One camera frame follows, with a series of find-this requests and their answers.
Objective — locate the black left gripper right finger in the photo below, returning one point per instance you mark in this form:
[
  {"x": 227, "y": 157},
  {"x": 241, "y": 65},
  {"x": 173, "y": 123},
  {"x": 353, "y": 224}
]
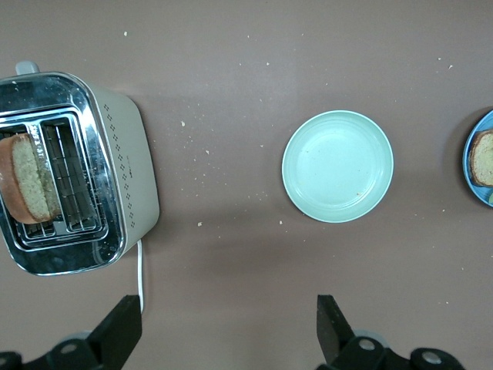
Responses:
[{"x": 333, "y": 335}]

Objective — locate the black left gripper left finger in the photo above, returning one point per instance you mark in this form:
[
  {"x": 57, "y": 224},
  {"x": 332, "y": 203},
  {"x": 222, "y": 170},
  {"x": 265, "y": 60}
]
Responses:
[{"x": 115, "y": 335}]

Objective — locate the brown bread slice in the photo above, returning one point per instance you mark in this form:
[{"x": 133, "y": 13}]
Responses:
[
  {"x": 27, "y": 181},
  {"x": 483, "y": 158}
]

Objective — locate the mint green round plate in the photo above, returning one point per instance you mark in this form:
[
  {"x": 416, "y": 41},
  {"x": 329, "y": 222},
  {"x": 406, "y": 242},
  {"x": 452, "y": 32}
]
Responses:
[{"x": 337, "y": 165}]

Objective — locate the blue round plate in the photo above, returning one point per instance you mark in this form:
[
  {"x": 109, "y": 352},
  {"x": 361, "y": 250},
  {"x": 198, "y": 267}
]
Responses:
[{"x": 477, "y": 196}]

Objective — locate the beige chrome two-slot toaster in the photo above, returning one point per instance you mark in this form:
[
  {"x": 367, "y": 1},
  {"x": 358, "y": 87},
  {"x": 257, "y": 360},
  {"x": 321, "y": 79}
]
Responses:
[{"x": 131, "y": 162}]

